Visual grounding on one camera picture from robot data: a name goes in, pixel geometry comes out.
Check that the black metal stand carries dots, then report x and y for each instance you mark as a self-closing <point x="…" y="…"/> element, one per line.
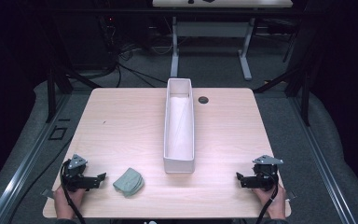
<point x="305" y="99"/>
<point x="51" y="93"/>

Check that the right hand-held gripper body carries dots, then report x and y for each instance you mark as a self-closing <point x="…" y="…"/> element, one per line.
<point x="265" y="174"/>

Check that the green cloth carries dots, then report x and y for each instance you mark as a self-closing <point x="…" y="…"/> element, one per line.
<point x="129" y="183"/>

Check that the person's right hand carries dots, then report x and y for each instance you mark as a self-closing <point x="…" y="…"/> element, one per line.
<point x="272" y="202"/>

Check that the person's left hand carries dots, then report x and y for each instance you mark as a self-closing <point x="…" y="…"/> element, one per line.
<point x="70" y="199"/>

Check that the long white storage box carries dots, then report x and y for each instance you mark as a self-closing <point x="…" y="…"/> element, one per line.
<point x="179" y="165"/>

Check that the black round table grommet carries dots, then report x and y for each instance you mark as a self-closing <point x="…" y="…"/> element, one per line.
<point x="203" y="100"/>

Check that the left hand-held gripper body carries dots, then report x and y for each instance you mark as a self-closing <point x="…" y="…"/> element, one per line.
<point x="80" y="182"/>

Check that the white desk with grey legs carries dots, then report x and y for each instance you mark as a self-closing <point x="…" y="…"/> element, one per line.
<point x="174" y="56"/>

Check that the aluminium floor rail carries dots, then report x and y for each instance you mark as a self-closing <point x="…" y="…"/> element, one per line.
<point x="28" y="161"/>
<point x="320" y="161"/>

